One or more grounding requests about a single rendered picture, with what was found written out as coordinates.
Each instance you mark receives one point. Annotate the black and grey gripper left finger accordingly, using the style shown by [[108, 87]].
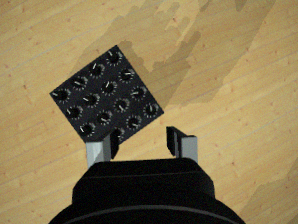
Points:
[[102, 149]]

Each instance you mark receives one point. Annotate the black knob box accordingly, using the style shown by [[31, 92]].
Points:
[[106, 87]]

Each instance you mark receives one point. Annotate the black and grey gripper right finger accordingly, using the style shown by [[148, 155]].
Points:
[[182, 145]]

